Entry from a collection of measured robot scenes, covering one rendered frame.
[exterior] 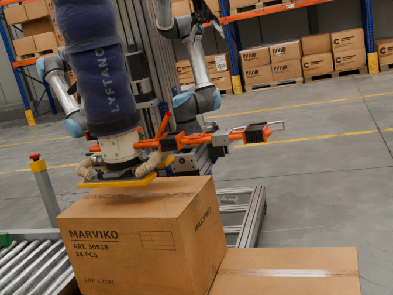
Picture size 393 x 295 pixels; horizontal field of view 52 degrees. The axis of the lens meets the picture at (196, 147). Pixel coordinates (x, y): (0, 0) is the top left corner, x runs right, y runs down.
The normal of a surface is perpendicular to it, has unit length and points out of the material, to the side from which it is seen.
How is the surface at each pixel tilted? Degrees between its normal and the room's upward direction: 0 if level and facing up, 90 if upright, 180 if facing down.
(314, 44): 90
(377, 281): 0
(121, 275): 90
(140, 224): 90
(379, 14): 90
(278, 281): 0
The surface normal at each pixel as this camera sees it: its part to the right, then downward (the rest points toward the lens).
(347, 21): -0.26, 0.33
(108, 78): 0.44, -0.20
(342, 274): -0.20, -0.94
